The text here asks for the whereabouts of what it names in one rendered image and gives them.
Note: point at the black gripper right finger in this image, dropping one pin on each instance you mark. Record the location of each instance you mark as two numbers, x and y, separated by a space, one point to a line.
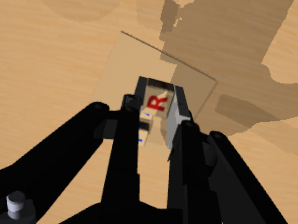
241 197

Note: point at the tan block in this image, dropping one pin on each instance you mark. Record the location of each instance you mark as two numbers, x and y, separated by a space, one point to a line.
159 97
143 133
146 116

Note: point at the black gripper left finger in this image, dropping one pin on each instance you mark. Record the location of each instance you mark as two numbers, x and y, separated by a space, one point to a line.
31 185

